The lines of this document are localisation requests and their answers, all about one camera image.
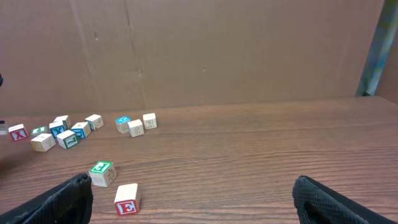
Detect blue X wooden block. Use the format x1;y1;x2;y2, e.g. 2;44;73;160
49;121;67;139

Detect teal edged wooden block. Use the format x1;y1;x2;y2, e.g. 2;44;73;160
85;114;104;131

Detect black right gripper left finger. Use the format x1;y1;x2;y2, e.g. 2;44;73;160
1;173;93;224

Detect blue top wooden block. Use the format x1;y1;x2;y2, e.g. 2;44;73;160
115;116;131;134

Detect green L wooden block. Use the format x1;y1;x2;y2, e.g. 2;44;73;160
57;130;78;149

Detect red X wooden block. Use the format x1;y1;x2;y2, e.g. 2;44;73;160
8;124;29;142

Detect yellow 7 wooden block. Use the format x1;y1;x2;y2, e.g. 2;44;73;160
30;133;56;152

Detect colourful pole in corner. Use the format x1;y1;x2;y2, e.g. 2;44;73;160
357;0;397;96

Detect green letter wooden block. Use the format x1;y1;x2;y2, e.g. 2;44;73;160
89;161;117;187

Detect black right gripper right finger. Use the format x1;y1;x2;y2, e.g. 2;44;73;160
292;175;397;224

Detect plain top wooden block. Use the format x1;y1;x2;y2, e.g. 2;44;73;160
54;115;72;129

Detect green 4 wooden block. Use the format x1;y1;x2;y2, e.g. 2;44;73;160
31;126;47;138

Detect letter K wooden block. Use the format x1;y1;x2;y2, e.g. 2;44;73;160
142;113;157;129

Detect red E wooden block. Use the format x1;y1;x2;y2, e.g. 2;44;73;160
114;183;141;216

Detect blue framed wooden block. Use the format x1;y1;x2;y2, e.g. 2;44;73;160
71;121;91;139

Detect number 3 wooden block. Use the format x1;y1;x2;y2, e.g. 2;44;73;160
127;119;144;138

